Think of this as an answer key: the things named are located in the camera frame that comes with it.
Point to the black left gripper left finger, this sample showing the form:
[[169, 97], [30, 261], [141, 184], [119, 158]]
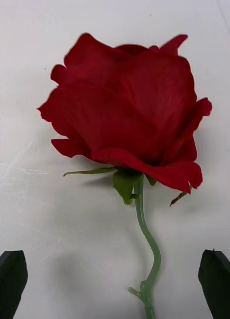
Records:
[[9, 281]]

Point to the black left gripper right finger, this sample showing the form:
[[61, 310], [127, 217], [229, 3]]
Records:
[[219, 284]]

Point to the red rose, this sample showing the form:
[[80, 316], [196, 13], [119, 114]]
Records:
[[125, 99]]

